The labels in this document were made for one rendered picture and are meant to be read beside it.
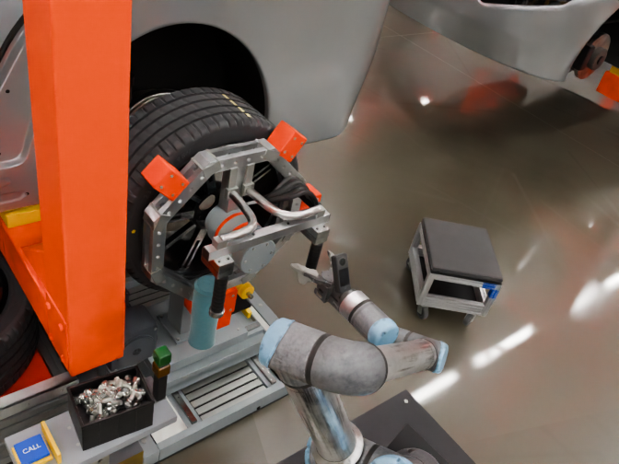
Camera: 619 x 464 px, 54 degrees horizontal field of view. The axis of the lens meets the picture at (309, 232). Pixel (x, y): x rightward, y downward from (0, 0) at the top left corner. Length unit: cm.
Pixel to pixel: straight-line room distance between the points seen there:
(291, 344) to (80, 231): 58
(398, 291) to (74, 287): 191
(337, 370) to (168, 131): 86
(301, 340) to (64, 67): 72
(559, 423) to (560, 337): 56
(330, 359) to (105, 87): 73
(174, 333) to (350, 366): 123
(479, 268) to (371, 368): 172
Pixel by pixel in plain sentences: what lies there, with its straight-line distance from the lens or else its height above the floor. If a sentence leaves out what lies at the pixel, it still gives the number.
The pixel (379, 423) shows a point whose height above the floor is 30.
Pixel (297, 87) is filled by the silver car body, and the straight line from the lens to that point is 244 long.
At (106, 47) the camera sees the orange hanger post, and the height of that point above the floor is 150.
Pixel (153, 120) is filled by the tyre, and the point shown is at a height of 114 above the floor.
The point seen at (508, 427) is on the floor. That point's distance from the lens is 284.
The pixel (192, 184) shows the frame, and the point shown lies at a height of 106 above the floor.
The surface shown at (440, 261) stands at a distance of 290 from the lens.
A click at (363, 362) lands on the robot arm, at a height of 108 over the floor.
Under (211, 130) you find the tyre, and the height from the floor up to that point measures 116.
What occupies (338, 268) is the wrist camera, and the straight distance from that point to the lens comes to 179.
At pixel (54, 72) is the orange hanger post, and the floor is 146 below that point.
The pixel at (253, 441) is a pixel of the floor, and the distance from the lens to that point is 244.
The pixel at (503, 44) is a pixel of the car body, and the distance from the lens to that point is 410.
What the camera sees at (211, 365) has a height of 16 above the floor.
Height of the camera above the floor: 203
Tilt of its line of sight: 37 degrees down
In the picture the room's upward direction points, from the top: 14 degrees clockwise
